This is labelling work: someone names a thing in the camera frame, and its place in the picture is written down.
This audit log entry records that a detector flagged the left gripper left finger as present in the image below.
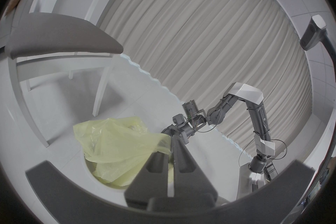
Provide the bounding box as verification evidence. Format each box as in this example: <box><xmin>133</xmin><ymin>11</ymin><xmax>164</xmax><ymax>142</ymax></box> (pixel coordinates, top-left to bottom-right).
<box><xmin>124</xmin><ymin>152</ymin><xmax>170</xmax><ymax>209</ymax></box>

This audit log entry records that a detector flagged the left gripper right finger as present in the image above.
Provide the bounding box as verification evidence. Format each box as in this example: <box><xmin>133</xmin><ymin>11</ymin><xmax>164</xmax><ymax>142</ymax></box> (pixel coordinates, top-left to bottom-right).
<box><xmin>169</xmin><ymin>135</ymin><xmax>219</xmax><ymax>209</ymax></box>

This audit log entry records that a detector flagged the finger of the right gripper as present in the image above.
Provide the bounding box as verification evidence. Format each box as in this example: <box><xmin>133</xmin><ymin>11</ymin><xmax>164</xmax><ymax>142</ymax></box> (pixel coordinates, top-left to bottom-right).
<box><xmin>160</xmin><ymin>126</ymin><xmax>176</xmax><ymax>137</ymax></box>

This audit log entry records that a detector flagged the yellow plastic bag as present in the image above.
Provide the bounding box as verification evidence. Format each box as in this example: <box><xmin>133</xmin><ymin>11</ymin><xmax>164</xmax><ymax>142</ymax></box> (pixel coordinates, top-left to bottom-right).
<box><xmin>73</xmin><ymin>116</ymin><xmax>174</xmax><ymax>187</ymax></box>

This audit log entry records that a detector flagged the white trash bin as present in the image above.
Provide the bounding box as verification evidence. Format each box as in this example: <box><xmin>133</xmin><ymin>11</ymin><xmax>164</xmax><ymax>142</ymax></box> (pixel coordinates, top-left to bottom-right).
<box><xmin>83</xmin><ymin>155</ymin><xmax>132</xmax><ymax>193</ymax></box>

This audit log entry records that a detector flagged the white chair grey seat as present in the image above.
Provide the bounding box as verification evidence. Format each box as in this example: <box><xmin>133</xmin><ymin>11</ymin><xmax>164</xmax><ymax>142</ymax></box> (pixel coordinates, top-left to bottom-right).
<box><xmin>5</xmin><ymin>0</ymin><xmax>124</xmax><ymax>148</ymax></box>

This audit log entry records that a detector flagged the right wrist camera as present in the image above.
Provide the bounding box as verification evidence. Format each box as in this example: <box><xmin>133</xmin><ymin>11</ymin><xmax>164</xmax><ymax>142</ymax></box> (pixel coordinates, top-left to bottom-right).
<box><xmin>172</xmin><ymin>114</ymin><xmax>186</xmax><ymax>127</ymax></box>

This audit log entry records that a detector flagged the black cable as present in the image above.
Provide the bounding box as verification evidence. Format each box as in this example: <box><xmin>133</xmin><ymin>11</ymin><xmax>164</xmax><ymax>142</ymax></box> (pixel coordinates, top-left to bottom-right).
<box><xmin>272</xmin><ymin>139</ymin><xmax>288</xmax><ymax>161</ymax></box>
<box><xmin>237</xmin><ymin>134</ymin><xmax>257</xmax><ymax>167</ymax></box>

